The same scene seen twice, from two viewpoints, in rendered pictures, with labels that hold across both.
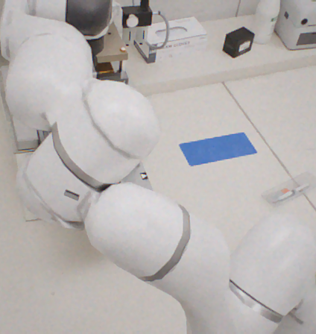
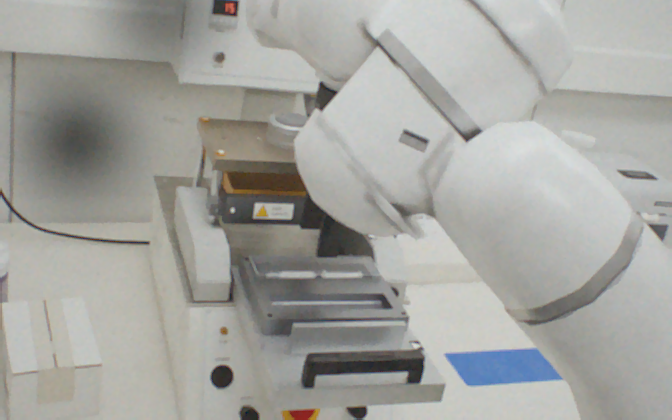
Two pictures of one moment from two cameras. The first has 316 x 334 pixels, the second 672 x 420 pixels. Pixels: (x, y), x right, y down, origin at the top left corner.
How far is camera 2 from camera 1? 0.38 m
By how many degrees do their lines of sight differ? 24
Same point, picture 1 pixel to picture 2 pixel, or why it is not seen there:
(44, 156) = (365, 77)
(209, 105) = (485, 307)
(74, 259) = not seen: outside the picture
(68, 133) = (417, 29)
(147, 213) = (572, 157)
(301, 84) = not seen: hidden behind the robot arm
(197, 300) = (651, 378)
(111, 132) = (505, 12)
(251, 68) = not seen: hidden behind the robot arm
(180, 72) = (437, 256)
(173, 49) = (424, 223)
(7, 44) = not seen: outside the picture
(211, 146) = (498, 361)
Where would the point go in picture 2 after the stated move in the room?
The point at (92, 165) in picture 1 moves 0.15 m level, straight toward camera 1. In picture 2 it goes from (463, 75) to (520, 156)
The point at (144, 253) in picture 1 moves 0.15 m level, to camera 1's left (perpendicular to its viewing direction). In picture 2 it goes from (570, 227) to (325, 177)
